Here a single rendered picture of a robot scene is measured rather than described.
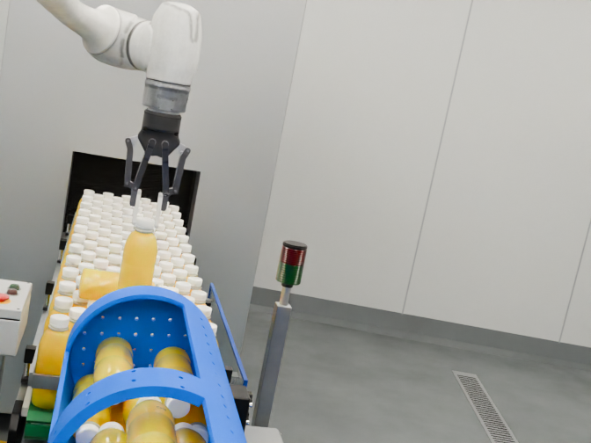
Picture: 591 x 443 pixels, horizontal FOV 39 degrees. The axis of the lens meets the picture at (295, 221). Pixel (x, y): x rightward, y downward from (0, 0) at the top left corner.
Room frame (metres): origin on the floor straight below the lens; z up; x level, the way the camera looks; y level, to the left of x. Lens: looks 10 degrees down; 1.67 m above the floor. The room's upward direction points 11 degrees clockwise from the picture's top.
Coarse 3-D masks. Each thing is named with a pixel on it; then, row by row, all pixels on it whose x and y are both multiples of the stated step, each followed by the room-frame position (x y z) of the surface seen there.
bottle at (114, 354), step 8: (104, 344) 1.43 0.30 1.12; (112, 344) 1.42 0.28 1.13; (120, 344) 1.43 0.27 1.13; (128, 344) 1.46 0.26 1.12; (96, 352) 1.43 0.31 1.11; (104, 352) 1.39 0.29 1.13; (112, 352) 1.38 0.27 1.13; (120, 352) 1.39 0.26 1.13; (128, 352) 1.41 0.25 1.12; (96, 360) 1.38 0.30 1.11; (104, 360) 1.35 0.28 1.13; (112, 360) 1.34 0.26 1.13; (120, 360) 1.35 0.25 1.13; (128, 360) 1.38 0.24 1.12; (96, 368) 1.34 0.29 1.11; (104, 368) 1.32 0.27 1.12; (112, 368) 1.32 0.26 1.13; (120, 368) 1.33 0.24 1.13; (128, 368) 1.34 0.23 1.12; (96, 376) 1.32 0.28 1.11; (104, 376) 1.31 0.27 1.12
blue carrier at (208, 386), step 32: (128, 288) 1.46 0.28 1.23; (160, 288) 1.48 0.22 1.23; (96, 320) 1.46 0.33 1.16; (128, 320) 1.47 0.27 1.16; (160, 320) 1.49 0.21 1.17; (192, 320) 1.38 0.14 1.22; (64, 352) 1.40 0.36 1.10; (192, 352) 1.22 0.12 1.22; (64, 384) 1.34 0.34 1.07; (96, 384) 1.07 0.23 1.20; (128, 384) 1.04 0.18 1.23; (160, 384) 1.04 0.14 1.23; (192, 384) 1.07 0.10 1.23; (224, 384) 1.19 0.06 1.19; (64, 416) 1.04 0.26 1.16; (224, 416) 1.04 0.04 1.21
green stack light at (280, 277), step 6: (282, 264) 1.97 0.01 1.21; (282, 270) 1.97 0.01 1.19; (288, 270) 1.97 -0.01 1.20; (294, 270) 1.97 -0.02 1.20; (300, 270) 1.98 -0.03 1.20; (276, 276) 1.99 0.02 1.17; (282, 276) 1.97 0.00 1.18; (288, 276) 1.97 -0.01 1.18; (294, 276) 1.97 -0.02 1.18; (300, 276) 1.98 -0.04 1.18; (282, 282) 1.97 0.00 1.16; (288, 282) 1.97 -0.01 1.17; (294, 282) 1.97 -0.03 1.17; (300, 282) 1.99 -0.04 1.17
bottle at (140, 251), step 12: (132, 240) 1.63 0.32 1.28; (144, 240) 1.62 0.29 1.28; (156, 240) 1.65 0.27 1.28; (132, 252) 1.62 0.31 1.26; (144, 252) 1.62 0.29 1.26; (156, 252) 1.64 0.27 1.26; (132, 264) 1.62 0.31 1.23; (144, 264) 1.62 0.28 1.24; (120, 276) 1.63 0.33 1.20; (132, 276) 1.62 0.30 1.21; (144, 276) 1.62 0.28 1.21; (120, 288) 1.62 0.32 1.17
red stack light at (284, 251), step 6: (282, 246) 1.99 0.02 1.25; (282, 252) 1.98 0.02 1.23; (288, 252) 1.97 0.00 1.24; (294, 252) 1.97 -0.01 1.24; (300, 252) 1.97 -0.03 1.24; (306, 252) 1.99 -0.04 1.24; (282, 258) 1.98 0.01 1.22; (288, 258) 1.97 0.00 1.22; (294, 258) 1.97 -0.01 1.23; (300, 258) 1.97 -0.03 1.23; (288, 264) 1.97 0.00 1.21; (294, 264) 1.97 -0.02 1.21; (300, 264) 1.97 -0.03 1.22
